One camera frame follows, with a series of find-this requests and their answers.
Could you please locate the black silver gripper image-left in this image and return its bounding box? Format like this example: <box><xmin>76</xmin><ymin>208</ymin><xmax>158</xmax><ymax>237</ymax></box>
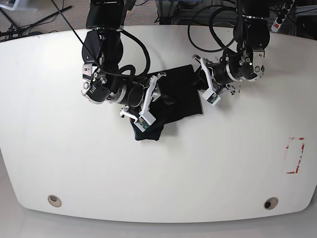
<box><xmin>81</xmin><ymin>63</ymin><xmax>175</xmax><ymax>108</ymax></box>

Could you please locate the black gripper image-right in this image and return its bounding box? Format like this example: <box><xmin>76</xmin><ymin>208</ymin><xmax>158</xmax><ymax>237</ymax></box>
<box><xmin>212</xmin><ymin>48</ymin><xmax>265</xmax><ymax>85</ymax></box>

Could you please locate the black T-shirt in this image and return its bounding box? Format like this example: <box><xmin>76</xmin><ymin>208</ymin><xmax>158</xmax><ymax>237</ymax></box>
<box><xmin>130</xmin><ymin>64</ymin><xmax>203</xmax><ymax>141</ymax></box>

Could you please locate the white power strip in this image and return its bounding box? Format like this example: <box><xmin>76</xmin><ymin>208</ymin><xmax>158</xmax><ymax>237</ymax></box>
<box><xmin>271</xmin><ymin>0</ymin><xmax>295</xmax><ymax>33</ymax></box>

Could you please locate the red tape rectangle marking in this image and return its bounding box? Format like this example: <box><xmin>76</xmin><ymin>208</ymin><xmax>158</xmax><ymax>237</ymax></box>
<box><xmin>284</xmin><ymin>137</ymin><xmax>305</xmax><ymax>174</ymax></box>

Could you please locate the black tripod stand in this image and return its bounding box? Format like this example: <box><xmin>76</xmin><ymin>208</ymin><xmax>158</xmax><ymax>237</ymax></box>
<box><xmin>0</xmin><ymin>9</ymin><xmax>59</xmax><ymax>42</ymax></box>

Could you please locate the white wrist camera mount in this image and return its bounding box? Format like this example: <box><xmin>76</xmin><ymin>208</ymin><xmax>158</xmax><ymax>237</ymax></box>
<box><xmin>120</xmin><ymin>72</ymin><xmax>166</xmax><ymax>132</ymax></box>
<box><xmin>192</xmin><ymin>55</ymin><xmax>236</xmax><ymax>106</ymax></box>

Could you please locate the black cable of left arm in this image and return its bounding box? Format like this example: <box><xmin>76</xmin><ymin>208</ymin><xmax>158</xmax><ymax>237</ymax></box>
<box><xmin>187</xmin><ymin>4</ymin><xmax>248</xmax><ymax>62</ymax></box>

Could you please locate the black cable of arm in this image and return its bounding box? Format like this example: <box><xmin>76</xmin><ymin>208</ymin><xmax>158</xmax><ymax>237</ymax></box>
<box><xmin>53</xmin><ymin>0</ymin><xmax>151</xmax><ymax>82</ymax></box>
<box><xmin>187</xmin><ymin>4</ymin><xmax>248</xmax><ymax>62</ymax></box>

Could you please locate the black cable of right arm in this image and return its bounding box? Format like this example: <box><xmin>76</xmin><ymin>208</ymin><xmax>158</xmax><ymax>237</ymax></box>
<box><xmin>53</xmin><ymin>0</ymin><xmax>151</xmax><ymax>82</ymax></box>

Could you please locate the metal frame base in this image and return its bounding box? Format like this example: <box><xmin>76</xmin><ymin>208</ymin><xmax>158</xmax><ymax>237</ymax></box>
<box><xmin>155</xmin><ymin>0</ymin><xmax>236</xmax><ymax>26</ymax></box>

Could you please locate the right table cable grommet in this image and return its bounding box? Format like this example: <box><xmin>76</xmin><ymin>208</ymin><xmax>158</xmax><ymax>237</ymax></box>
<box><xmin>264</xmin><ymin>197</ymin><xmax>278</xmax><ymax>210</ymax></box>

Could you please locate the table cable grommet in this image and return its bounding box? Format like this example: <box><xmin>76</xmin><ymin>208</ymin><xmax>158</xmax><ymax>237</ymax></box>
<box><xmin>264</xmin><ymin>197</ymin><xmax>278</xmax><ymax>210</ymax></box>
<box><xmin>48</xmin><ymin>195</ymin><xmax>62</xmax><ymax>208</ymax></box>

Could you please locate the left table cable grommet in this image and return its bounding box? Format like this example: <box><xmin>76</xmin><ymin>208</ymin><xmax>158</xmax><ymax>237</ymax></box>
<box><xmin>48</xmin><ymin>195</ymin><xmax>62</xmax><ymax>208</ymax></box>

